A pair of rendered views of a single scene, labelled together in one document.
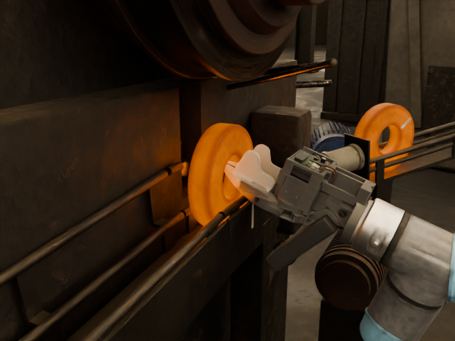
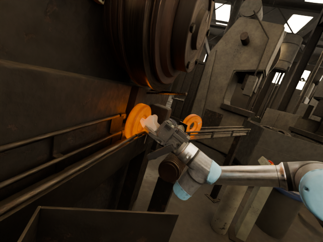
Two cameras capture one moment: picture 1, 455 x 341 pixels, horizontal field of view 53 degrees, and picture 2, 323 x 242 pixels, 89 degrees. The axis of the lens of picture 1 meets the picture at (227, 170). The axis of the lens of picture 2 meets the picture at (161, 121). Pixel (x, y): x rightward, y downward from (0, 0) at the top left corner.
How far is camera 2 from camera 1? 6 cm
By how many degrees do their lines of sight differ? 11
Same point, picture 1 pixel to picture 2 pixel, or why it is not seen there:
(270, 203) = (154, 135)
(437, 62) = (208, 108)
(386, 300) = (185, 178)
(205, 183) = (132, 122)
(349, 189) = (181, 137)
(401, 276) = (192, 170)
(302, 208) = (165, 139)
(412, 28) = (204, 95)
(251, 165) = (150, 120)
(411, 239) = (199, 158)
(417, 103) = not seen: hidden behind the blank
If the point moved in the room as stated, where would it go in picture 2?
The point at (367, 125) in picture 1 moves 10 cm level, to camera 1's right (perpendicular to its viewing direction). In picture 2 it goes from (187, 119) to (202, 124)
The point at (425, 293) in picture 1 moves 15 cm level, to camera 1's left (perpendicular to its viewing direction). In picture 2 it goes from (199, 177) to (158, 169)
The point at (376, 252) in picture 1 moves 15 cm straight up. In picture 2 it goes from (186, 160) to (200, 121)
